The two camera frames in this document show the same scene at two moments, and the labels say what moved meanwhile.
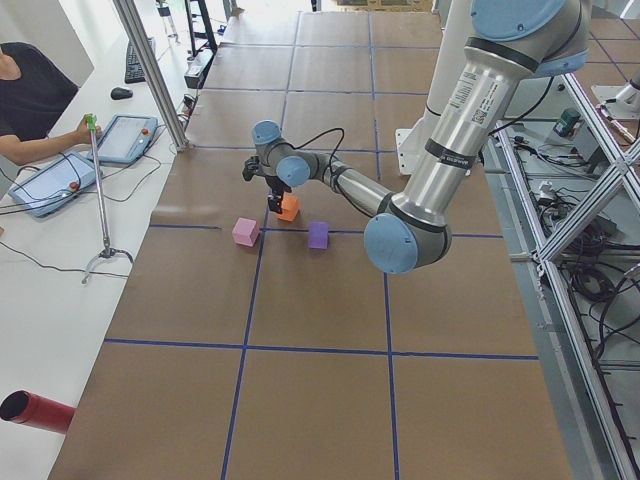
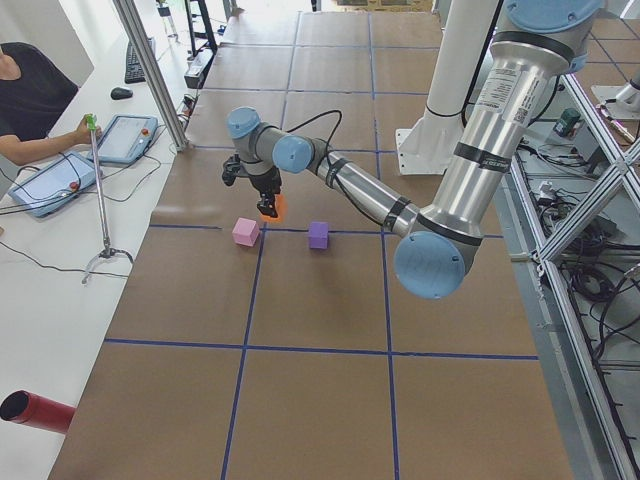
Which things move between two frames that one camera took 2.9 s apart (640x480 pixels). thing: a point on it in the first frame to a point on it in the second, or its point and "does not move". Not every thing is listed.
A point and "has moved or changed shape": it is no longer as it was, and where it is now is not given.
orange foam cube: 289,207 has moved or changed shape
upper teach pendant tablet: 124,139 does not move
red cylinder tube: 30,409 does not move
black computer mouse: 119,93 does not move
